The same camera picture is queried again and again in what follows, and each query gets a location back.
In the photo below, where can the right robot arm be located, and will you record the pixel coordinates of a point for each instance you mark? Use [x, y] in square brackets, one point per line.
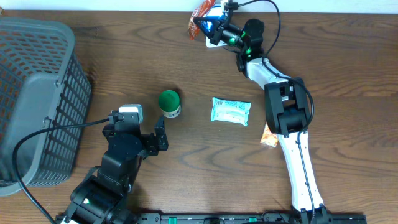
[289, 109]

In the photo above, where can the grey plastic mesh basket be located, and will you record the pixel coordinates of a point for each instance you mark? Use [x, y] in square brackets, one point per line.
[45, 96]

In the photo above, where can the red snack package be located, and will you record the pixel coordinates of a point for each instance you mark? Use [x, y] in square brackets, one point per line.
[201, 11]

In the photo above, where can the green lid white jar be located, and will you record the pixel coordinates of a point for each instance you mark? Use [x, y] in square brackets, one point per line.
[170, 104]

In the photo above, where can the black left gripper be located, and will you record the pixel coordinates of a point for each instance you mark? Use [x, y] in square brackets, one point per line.
[152, 142]

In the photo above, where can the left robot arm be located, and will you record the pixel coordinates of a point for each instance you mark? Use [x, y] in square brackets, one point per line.
[102, 195]

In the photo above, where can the teal wet wipes pack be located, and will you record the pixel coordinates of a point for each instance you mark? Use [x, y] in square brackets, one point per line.
[230, 111]

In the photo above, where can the white barcode scanner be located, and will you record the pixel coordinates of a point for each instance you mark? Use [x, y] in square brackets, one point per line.
[215, 25]

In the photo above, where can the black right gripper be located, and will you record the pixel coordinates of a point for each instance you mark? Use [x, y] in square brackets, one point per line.
[217, 33]

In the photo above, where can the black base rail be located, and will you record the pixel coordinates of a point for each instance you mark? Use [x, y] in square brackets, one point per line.
[268, 217]

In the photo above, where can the orange tissue pack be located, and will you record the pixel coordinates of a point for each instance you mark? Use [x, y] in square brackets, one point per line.
[268, 138]

